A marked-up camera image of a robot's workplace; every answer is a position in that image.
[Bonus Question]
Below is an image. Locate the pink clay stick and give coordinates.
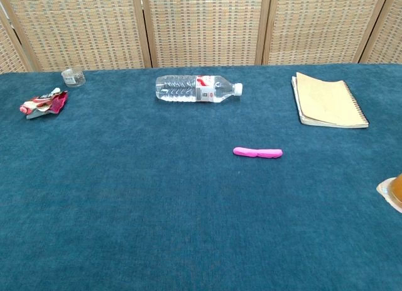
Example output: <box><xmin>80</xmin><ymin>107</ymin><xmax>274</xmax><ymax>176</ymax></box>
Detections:
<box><xmin>232</xmin><ymin>146</ymin><xmax>283</xmax><ymax>160</ymax></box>

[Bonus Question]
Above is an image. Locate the clear plastic water bottle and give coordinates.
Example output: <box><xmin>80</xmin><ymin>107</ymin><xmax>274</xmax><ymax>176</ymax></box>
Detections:
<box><xmin>155</xmin><ymin>74</ymin><xmax>244</xmax><ymax>104</ymax></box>

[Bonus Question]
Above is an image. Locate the blue table cloth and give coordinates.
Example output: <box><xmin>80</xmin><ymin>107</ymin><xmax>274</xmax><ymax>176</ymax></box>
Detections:
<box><xmin>0</xmin><ymin>63</ymin><xmax>402</xmax><ymax>291</ymax></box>

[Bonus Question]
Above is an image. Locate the tan spiral notebook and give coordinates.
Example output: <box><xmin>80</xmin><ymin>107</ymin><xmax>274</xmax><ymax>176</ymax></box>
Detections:
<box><xmin>291</xmin><ymin>72</ymin><xmax>370</xmax><ymax>129</ymax></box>

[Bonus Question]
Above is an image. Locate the small clear plastic cup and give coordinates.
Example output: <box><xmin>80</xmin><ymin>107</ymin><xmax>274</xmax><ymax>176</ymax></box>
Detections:
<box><xmin>61</xmin><ymin>65</ymin><xmax>86</xmax><ymax>88</ymax></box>

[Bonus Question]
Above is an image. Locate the crumpled red snack pouch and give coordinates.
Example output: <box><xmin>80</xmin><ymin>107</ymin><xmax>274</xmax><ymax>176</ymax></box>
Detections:
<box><xmin>19</xmin><ymin>87</ymin><xmax>68</xmax><ymax>120</ymax></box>

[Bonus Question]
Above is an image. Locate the orange jelly cup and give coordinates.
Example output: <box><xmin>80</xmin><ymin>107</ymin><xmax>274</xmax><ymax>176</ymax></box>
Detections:
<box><xmin>376</xmin><ymin>173</ymin><xmax>402</xmax><ymax>214</ymax></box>

